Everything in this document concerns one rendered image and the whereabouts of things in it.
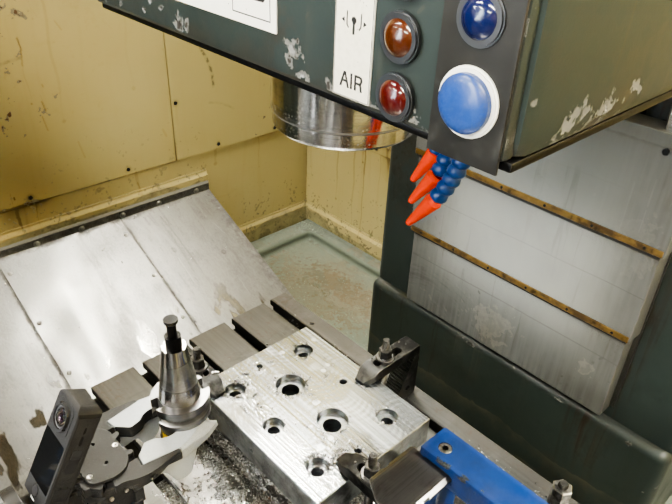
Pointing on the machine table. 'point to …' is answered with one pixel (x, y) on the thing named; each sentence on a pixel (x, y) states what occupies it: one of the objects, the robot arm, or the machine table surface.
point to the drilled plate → (291, 452)
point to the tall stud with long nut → (560, 492)
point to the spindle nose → (327, 121)
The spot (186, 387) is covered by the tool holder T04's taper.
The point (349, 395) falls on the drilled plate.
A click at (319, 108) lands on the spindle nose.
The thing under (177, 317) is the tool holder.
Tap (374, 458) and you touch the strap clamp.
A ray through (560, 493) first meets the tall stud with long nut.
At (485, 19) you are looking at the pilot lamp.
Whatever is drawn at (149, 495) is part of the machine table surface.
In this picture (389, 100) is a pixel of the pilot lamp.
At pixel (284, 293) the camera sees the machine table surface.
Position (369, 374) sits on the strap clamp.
